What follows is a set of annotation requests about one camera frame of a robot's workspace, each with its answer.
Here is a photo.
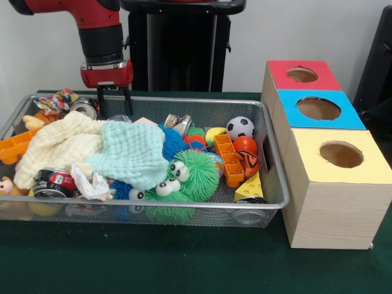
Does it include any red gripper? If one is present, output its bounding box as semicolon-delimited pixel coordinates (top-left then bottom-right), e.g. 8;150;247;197
81;59;134;118

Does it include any mint green muslin cloth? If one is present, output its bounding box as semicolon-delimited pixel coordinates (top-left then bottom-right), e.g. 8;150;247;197
86;118;169;190

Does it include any shallow clear mesh bin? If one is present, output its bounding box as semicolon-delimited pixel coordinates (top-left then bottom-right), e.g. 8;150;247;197
0;93;290;228

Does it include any wooden box with three holes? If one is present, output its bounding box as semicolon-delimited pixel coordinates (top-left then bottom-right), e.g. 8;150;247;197
262;59;392;250

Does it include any cream muslin cloth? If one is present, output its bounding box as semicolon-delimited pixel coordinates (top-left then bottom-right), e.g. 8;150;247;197
13;112;105;189

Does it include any red and black soda can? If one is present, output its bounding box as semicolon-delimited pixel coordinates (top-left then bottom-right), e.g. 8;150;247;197
32;168;77;199

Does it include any large green spiky ball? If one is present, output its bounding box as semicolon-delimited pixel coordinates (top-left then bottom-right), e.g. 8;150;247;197
168;147;220;202

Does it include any small green spiky ball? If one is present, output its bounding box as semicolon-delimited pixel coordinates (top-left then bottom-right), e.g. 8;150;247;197
143;179;190;224

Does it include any orange toy block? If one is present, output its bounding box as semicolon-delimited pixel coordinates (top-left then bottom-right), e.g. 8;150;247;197
214;134;246;187

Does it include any small soccer ball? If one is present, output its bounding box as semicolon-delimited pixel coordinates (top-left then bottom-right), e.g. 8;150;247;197
227;116;255;141

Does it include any small red ball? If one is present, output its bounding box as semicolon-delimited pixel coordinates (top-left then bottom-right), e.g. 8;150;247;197
233;135;258;155

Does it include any yellow cheese wedge toy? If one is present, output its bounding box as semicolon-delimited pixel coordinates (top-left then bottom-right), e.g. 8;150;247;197
234;171;265;203

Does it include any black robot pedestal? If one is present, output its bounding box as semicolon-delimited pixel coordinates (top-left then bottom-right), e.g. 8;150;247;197
124;9;232;92

